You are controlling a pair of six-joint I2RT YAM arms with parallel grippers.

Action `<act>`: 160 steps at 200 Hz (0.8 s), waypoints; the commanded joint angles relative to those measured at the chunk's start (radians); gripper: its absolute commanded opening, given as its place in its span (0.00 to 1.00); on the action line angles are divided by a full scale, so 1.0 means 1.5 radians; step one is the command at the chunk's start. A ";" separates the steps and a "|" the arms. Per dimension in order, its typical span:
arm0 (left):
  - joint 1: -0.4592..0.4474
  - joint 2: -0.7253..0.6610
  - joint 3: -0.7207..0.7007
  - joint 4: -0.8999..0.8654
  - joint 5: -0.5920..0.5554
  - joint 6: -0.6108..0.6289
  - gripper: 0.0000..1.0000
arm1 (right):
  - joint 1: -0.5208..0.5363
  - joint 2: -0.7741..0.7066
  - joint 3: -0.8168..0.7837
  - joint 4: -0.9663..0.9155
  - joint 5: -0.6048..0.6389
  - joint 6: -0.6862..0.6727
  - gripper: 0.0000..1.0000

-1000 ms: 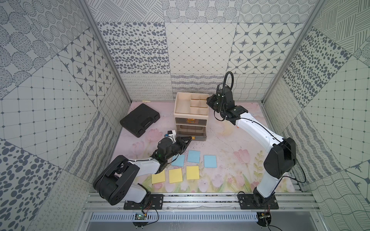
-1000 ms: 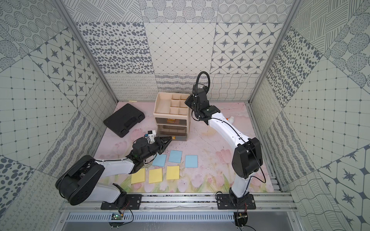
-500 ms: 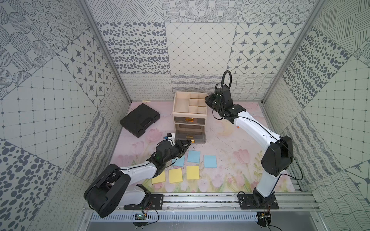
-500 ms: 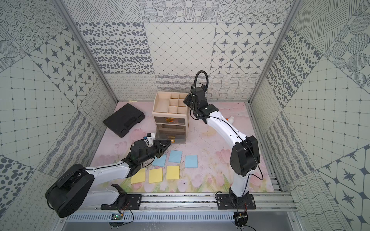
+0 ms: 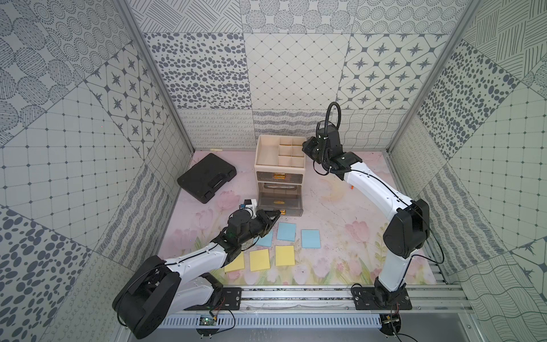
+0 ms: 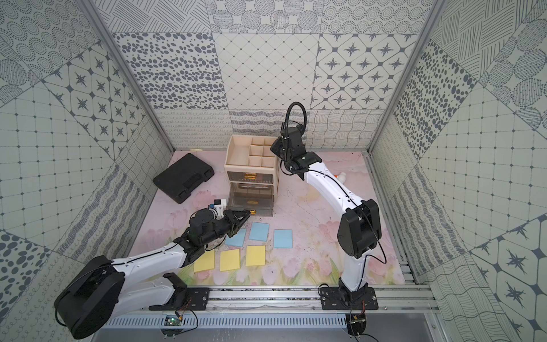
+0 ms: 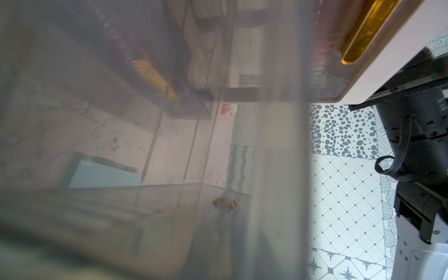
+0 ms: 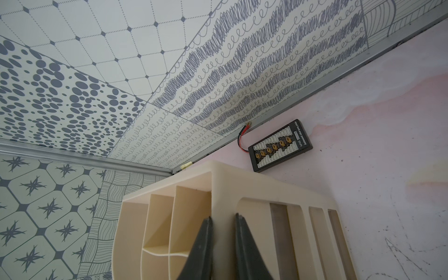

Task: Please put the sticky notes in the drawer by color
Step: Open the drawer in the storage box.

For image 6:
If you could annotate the clear grey drawer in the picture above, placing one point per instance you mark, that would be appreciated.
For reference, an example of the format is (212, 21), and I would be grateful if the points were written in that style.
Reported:
(250, 177)
(251, 189)
(259, 202)

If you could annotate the black round connector box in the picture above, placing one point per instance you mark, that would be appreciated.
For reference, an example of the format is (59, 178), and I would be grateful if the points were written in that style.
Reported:
(356, 324)

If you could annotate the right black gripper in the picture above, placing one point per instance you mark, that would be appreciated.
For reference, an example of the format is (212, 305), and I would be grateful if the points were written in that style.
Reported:
(276, 147)

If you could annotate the aluminium mounting rail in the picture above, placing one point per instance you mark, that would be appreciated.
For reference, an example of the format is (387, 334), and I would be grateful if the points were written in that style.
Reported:
(390, 299)

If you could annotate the beige desktop drawer organizer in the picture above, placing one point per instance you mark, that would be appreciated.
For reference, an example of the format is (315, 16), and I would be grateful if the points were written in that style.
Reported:
(251, 153)

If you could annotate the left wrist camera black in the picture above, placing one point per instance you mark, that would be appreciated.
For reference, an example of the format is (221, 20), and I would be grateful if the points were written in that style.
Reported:
(218, 207)

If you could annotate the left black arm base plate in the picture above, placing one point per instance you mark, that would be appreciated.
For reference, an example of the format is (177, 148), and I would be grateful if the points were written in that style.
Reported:
(195, 299)

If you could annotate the right blue sticky pad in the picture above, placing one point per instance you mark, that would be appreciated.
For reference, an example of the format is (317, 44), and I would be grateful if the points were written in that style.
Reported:
(283, 239)

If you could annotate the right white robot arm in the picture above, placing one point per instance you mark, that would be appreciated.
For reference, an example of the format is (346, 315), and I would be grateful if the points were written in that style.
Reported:
(359, 231)

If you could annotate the left blue sticky pad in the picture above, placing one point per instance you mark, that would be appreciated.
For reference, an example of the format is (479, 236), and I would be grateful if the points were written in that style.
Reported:
(237, 240)

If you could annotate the middle blue sticky pad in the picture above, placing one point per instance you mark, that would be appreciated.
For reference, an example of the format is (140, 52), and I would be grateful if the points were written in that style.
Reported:
(259, 232)

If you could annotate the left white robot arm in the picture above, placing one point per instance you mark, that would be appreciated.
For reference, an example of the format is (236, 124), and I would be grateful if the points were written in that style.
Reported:
(107, 288)

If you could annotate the black plastic tool case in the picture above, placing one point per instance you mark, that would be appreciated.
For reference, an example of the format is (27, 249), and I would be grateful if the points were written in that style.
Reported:
(184, 176)

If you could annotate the blue sticky pad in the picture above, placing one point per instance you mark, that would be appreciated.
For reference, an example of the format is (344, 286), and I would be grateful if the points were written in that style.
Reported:
(259, 232)
(237, 240)
(283, 239)

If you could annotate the yellow sticky pad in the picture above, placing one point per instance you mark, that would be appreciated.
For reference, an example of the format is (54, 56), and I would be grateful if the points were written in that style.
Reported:
(204, 263)
(255, 256)
(230, 260)

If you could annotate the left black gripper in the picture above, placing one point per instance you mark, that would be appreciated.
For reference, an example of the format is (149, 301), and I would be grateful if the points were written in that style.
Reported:
(227, 221)

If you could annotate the green circuit board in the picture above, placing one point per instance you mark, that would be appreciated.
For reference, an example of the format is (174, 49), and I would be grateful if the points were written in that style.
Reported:
(172, 320)

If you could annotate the floral pink table mat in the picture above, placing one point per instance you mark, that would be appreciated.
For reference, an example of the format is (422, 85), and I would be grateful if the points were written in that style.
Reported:
(315, 258)

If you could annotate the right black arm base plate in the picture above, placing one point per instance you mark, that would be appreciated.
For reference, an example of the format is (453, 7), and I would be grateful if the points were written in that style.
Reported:
(336, 298)

